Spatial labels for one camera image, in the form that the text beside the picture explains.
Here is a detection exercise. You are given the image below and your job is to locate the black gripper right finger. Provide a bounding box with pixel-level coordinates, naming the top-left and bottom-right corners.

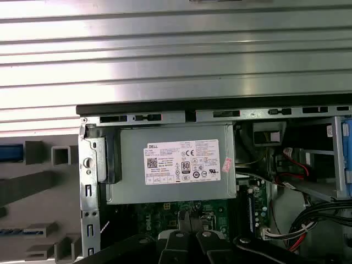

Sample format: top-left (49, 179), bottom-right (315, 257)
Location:
top-left (189, 208), bottom-right (303, 264)

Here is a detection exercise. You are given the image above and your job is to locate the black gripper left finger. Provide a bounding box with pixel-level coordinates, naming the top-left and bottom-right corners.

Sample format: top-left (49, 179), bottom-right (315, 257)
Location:
top-left (79, 210), bottom-right (193, 264)

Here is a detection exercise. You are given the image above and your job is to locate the CPU socket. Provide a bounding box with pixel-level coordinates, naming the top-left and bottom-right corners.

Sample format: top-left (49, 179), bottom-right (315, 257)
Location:
top-left (197, 211), bottom-right (222, 233)

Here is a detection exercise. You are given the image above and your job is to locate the green motherboard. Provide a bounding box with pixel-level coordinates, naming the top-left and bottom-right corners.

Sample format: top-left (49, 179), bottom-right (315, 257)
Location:
top-left (100, 175), bottom-right (273, 244)

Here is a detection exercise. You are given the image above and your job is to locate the black RAM slot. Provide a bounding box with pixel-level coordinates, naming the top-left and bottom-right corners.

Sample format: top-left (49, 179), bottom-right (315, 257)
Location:
top-left (236, 186), bottom-right (248, 240)

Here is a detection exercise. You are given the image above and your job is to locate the blue RAM stick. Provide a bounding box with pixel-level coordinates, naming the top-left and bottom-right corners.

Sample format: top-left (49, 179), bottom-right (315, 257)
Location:
top-left (0, 227), bottom-right (45, 236)
top-left (246, 189), bottom-right (256, 239)

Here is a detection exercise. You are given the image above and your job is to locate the grey power supply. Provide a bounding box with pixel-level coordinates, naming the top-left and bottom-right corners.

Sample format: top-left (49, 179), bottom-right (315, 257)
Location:
top-left (106, 123), bottom-right (238, 206)

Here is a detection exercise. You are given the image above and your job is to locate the metal drive cage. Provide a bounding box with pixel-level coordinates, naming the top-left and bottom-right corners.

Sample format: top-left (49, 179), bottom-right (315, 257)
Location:
top-left (274, 115), bottom-right (352, 203)

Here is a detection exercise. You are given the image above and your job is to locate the grey parts rack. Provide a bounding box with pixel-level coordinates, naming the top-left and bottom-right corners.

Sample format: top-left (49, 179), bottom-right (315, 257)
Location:
top-left (0, 140), bottom-right (83, 264)

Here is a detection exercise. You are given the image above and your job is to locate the black PC case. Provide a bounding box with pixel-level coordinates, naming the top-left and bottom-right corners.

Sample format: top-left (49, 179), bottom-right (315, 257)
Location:
top-left (75, 100), bottom-right (352, 264)

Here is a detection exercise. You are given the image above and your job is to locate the blue drive latch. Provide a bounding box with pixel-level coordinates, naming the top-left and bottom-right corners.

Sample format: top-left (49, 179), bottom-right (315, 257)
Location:
top-left (340, 115), bottom-right (352, 199)

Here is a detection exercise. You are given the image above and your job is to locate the yellow wire bundle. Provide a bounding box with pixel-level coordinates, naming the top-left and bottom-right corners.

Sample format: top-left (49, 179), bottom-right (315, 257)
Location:
top-left (236, 131), bottom-right (276, 167)

